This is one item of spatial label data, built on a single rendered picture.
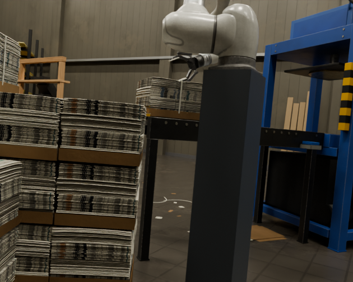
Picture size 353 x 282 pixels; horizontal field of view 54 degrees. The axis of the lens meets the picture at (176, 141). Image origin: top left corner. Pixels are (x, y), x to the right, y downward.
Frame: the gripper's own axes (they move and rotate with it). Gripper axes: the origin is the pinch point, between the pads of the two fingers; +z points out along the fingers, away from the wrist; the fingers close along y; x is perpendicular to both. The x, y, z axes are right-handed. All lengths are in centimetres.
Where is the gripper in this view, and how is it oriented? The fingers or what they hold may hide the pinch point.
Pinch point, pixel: (173, 70)
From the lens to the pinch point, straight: 220.8
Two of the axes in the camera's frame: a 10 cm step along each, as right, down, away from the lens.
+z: -8.4, 4.0, -3.7
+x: -4.4, -0.8, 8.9
